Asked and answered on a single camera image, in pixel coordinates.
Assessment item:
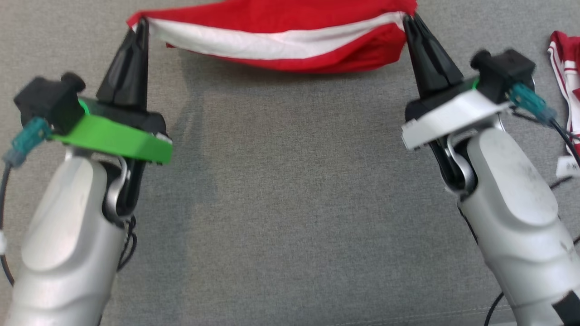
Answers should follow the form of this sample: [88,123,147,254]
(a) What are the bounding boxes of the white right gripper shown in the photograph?
[401,14,512,151]

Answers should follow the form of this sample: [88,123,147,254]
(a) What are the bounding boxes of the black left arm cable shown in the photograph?
[0,163,16,287]

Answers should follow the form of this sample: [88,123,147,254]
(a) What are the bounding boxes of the teal right cable connector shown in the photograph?
[507,84,557,125]

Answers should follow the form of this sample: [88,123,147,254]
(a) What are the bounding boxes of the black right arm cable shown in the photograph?
[539,118,580,168]

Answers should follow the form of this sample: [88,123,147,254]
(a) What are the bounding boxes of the red white striped jersey shirt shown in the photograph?
[547,31,580,178]

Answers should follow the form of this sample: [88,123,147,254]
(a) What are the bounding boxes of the teal left cable connector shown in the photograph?
[2,117,53,168]

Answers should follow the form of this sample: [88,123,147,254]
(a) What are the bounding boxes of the red shorts with white trim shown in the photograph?
[126,0,418,74]

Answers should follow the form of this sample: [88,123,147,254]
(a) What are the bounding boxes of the teal cable connector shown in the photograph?
[507,84,557,125]
[2,117,53,168]

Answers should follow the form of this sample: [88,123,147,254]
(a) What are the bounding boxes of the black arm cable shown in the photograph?
[539,118,580,168]
[0,163,16,287]

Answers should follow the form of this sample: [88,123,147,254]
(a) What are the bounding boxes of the grey fabric sofa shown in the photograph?
[0,0,580,326]

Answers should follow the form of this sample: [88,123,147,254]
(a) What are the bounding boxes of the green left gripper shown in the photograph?
[50,17,174,164]

